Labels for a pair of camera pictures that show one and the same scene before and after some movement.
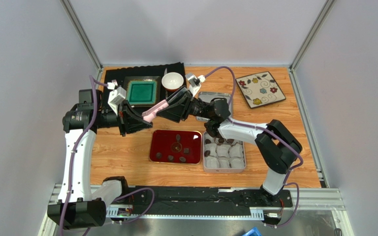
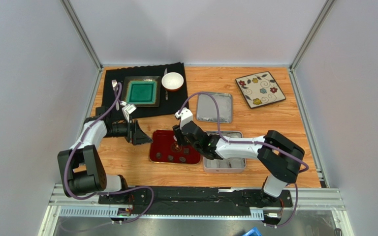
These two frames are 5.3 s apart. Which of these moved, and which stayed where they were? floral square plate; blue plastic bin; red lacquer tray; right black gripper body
Moved: right black gripper body
Stayed: floral square plate; red lacquer tray; blue plastic bin
